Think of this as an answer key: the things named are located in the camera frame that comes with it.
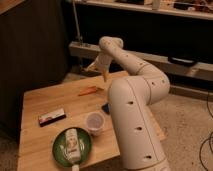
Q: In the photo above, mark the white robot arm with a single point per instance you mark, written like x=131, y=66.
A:
x=128, y=99

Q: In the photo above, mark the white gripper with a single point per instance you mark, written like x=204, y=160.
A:
x=102, y=63

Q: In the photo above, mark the metal stand pole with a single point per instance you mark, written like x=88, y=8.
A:
x=79, y=37

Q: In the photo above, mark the white dressing bottle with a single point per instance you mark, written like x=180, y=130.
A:
x=72, y=149

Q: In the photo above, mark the wooden folding table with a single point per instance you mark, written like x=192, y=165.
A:
x=35, y=148

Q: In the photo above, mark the blue sponge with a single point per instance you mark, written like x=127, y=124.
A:
x=105, y=108

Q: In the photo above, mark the long grey case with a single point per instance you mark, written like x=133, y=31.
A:
x=200, y=70

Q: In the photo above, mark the green plate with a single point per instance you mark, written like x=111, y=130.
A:
x=59, y=145

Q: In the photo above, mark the background shelf with items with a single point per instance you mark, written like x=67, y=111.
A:
x=156, y=6

